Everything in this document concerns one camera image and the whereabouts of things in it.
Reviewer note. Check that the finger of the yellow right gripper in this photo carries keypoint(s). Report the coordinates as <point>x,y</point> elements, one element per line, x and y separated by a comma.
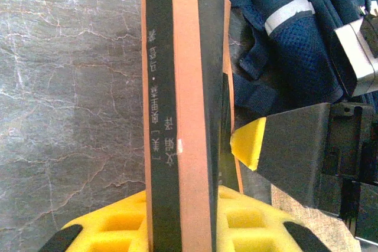
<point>289,151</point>

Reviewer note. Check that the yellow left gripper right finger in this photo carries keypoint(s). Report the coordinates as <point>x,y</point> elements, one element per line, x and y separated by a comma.
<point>251,228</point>

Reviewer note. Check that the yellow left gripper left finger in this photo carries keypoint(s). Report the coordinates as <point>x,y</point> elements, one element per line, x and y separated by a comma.
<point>112,228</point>

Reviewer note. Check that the navy blue backpack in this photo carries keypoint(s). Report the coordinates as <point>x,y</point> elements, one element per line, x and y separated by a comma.
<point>295,51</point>

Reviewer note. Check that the orange and black book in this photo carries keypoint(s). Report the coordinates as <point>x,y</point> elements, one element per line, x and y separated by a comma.
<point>189,86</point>

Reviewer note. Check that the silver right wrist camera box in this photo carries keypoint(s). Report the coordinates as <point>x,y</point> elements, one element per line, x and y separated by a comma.
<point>354,51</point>

